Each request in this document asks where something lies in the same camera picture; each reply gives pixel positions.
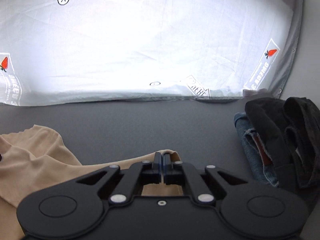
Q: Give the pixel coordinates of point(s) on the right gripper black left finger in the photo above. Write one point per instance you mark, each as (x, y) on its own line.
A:
(119, 186)

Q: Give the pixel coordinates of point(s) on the black crumpled garment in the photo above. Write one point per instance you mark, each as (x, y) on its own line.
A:
(288, 131)

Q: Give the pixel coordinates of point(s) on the blue denim jeans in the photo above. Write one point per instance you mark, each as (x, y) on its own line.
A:
(259, 160)

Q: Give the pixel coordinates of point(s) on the white printed backdrop sheet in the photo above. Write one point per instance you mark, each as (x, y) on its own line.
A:
(61, 51)

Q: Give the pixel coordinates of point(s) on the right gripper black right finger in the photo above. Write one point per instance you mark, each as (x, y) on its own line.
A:
(210, 185)

